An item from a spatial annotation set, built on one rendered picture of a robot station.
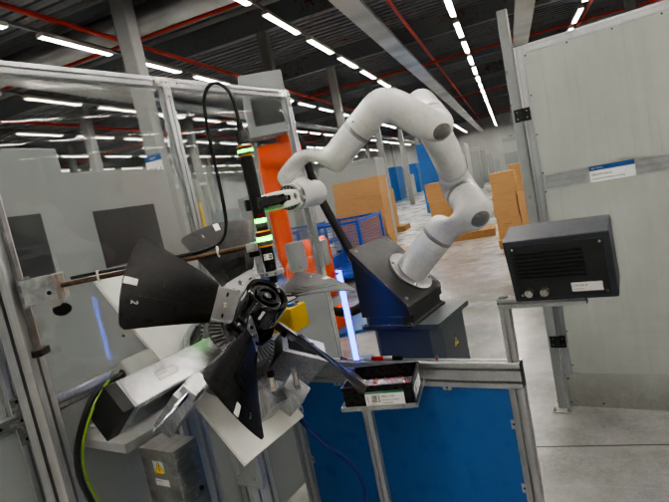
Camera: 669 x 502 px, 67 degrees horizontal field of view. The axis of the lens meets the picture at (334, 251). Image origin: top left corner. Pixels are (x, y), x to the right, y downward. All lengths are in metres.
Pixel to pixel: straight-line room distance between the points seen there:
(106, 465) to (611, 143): 2.59
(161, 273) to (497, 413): 1.07
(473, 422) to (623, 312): 1.48
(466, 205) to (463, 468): 0.86
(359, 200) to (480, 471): 7.92
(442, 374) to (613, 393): 1.65
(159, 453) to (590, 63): 2.52
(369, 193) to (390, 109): 7.90
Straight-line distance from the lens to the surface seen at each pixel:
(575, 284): 1.49
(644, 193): 2.91
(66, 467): 1.76
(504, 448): 1.77
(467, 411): 1.75
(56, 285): 1.58
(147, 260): 1.31
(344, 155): 1.54
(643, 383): 3.17
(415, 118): 1.52
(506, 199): 8.79
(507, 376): 1.63
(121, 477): 2.05
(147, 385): 1.26
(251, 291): 1.34
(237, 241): 1.54
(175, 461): 1.59
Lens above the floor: 1.45
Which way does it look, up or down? 6 degrees down
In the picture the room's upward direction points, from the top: 12 degrees counter-clockwise
